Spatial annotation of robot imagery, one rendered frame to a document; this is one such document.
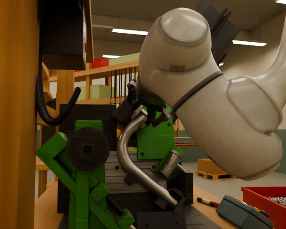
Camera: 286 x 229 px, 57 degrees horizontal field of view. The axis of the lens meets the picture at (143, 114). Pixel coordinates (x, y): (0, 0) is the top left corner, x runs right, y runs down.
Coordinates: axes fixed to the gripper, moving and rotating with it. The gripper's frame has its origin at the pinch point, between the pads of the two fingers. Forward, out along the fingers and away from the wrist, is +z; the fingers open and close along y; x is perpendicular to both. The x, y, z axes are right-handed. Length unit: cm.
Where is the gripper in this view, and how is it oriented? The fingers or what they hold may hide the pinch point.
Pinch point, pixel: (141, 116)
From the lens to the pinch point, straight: 75.8
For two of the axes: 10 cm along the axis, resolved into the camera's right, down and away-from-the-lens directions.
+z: -1.6, 3.2, 9.3
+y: -7.3, -6.8, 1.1
